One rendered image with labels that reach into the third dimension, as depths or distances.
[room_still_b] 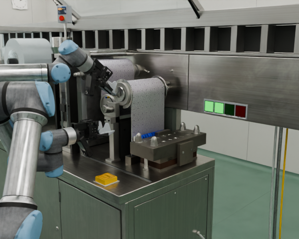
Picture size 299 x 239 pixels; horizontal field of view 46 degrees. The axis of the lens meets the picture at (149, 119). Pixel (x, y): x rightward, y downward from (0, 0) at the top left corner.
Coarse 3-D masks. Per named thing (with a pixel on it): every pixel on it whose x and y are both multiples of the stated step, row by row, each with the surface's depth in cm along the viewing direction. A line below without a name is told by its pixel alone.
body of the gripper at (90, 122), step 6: (84, 120) 159; (90, 120) 159; (72, 126) 153; (78, 126) 152; (84, 126) 154; (90, 126) 154; (96, 126) 156; (78, 132) 151; (84, 132) 155; (90, 132) 155; (96, 132) 158; (78, 138) 151; (90, 138) 156
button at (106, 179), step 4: (96, 176) 156; (100, 176) 156; (104, 176) 156; (108, 176) 156; (112, 176) 156; (116, 176) 156; (96, 180) 156; (100, 180) 154; (104, 180) 152; (108, 180) 153; (112, 180) 155; (116, 180) 156; (104, 184) 152
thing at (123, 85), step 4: (120, 84) 175; (124, 84) 173; (124, 88) 173; (128, 88) 173; (128, 92) 172; (128, 96) 172; (116, 100) 179; (124, 100) 174; (128, 100) 173; (120, 104) 177; (124, 104) 175
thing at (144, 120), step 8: (136, 112) 177; (144, 112) 181; (152, 112) 185; (160, 112) 189; (136, 120) 178; (144, 120) 182; (152, 120) 186; (160, 120) 190; (136, 128) 179; (144, 128) 183; (152, 128) 187; (160, 128) 191
